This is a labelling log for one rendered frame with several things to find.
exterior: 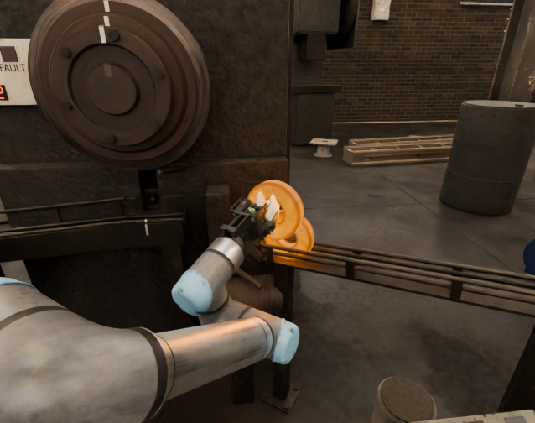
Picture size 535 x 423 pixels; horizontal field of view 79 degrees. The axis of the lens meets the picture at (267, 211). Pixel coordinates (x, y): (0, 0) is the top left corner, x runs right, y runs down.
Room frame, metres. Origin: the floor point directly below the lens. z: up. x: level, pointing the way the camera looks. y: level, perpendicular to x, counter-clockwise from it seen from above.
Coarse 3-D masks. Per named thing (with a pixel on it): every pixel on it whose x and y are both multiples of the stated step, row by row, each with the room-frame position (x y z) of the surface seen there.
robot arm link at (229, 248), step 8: (216, 240) 0.59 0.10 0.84; (224, 240) 0.58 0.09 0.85; (232, 240) 0.59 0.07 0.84; (208, 248) 0.57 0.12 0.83; (216, 248) 0.56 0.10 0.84; (224, 248) 0.56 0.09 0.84; (232, 248) 0.57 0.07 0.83; (240, 248) 0.58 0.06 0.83; (232, 256) 0.55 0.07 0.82; (240, 256) 0.57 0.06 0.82; (232, 264) 0.60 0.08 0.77; (240, 264) 0.57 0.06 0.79
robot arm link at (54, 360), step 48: (0, 336) 0.21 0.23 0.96; (48, 336) 0.21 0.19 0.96; (96, 336) 0.23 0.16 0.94; (144, 336) 0.26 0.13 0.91; (192, 336) 0.31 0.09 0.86; (240, 336) 0.37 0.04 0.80; (288, 336) 0.44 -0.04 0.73; (0, 384) 0.18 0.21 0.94; (48, 384) 0.18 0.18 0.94; (96, 384) 0.19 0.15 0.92; (144, 384) 0.21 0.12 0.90; (192, 384) 0.27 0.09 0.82
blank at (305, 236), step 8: (280, 216) 0.85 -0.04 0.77; (304, 224) 0.82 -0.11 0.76; (296, 232) 0.83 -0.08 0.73; (304, 232) 0.82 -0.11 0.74; (312, 232) 0.83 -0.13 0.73; (272, 240) 0.87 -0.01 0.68; (280, 240) 0.87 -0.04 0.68; (304, 240) 0.82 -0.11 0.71; (312, 240) 0.82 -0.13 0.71; (296, 248) 0.83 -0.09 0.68; (304, 248) 0.82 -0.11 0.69; (280, 256) 0.85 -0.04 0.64; (304, 256) 0.82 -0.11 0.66
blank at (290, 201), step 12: (276, 180) 0.79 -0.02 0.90; (252, 192) 0.79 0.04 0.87; (264, 192) 0.77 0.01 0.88; (276, 192) 0.76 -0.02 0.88; (288, 192) 0.74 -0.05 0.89; (288, 204) 0.74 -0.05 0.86; (300, 204) 0.74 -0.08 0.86; (288, 216) 0.74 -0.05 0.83; (300, 216) 0.73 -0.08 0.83; (276, 228) 0.75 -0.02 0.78; (288, 228) 0.74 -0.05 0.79
